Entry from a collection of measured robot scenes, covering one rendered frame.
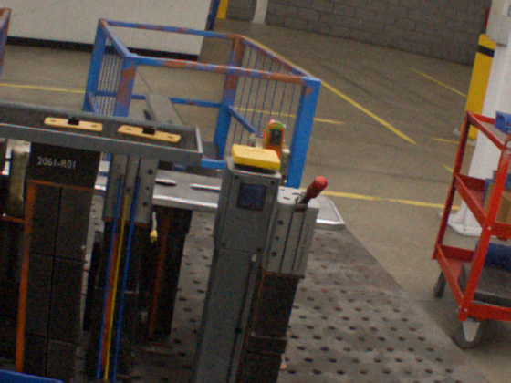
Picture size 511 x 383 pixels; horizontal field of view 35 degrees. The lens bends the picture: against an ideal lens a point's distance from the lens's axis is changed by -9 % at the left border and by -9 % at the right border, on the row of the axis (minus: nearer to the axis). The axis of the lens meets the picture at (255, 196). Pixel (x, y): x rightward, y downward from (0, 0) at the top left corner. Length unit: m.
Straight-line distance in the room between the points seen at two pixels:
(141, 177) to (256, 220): 0.22
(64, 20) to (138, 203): 8.09
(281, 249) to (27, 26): 8.12
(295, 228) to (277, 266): 0.07
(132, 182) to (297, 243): 0.27
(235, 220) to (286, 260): 0.22
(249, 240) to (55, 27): 8.27
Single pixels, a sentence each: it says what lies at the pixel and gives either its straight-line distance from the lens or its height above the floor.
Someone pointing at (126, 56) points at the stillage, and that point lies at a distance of 3.29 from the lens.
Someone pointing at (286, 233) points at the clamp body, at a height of 1.01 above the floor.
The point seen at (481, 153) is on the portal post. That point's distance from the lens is 5.36.
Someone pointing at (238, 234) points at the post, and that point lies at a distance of 1.19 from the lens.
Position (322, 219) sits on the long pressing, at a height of 1.00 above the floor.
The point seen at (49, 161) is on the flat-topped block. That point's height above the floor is 1.12.
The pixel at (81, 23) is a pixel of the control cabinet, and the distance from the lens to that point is 9.40.
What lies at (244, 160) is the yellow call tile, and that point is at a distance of 1.17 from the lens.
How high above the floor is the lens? 1.44
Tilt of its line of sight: 16 degrees down
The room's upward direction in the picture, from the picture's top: 11 degrees clockwise
